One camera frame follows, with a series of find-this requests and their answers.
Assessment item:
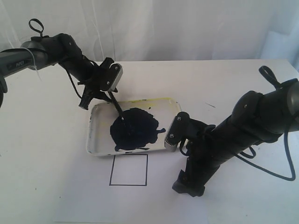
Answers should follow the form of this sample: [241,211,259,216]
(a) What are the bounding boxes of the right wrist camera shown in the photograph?
[164,112,190,152]

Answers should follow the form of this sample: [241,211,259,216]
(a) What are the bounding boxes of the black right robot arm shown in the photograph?
[165,79,299,197]

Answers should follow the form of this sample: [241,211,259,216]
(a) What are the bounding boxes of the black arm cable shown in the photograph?
[65,67,85,98]
[235,133,295,182]

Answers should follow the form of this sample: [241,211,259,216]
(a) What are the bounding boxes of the black paintbrush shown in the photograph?
[107,91,135,136]

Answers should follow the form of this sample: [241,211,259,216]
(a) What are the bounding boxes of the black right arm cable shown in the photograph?
[235,133,295,182]

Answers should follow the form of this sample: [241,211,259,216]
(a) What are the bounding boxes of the white paint tray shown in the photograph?
[86,98,181,157]

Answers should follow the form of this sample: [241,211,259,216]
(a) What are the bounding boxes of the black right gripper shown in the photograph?
[172,125,216,197]

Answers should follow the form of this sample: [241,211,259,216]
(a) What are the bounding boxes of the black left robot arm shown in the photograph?
[0,33,113,110]

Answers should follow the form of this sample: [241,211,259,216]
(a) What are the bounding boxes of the white backdrop curtain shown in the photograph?
[0,0,299,68]

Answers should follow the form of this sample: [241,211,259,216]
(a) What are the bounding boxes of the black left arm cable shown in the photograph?
[65,67,85,98]

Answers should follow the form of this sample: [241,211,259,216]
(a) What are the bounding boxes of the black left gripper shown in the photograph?
[78,57,114,110]

